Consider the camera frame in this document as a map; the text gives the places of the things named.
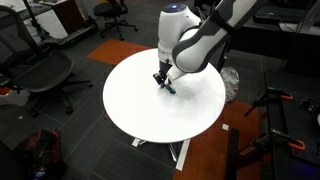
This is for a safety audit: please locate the black office desk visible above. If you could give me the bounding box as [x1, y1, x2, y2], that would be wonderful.
[216, 3, 320, 73]

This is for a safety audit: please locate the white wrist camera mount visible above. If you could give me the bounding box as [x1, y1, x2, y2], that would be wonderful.
[166, 67, 183, 83]

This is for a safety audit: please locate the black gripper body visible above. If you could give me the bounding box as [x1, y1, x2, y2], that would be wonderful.
[158, 60, 173, 81]

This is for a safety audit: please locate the white desk with dark base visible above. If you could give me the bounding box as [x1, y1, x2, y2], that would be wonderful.
[13, 0, 99, 48]

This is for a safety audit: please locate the black keyboard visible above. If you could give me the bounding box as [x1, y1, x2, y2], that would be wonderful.
[253, 12, 281, 25]

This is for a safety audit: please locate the small black metal fixture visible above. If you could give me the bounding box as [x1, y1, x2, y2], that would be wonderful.
[301, 97, 318, 113]

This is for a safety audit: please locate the black workbench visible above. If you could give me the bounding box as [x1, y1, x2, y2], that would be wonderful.
[264, 71, 320, 180]

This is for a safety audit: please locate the red and black backpack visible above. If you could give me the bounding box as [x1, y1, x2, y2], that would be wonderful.
[13, 129, 68, 180]

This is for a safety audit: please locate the large black mesh office chair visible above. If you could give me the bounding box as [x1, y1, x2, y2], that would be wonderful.
[0, 4, 94, 119]

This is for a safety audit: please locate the black upright post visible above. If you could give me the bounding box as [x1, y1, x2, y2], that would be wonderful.
[226, 128, 241, 180]

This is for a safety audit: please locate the white plastic bag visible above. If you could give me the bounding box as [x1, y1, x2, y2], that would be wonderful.
[219, 66, 240, 103]

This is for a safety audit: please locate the teal and grey marker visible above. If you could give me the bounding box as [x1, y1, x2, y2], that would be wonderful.
[161, 83, 177, 96]

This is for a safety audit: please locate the orange and black clamp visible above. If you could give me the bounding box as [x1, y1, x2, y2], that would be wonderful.
[243, 86, 294, 118]
[251, 128, 307, 152]

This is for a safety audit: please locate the white table base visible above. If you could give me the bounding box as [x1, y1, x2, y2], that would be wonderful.
[131, 137, 192, 172]

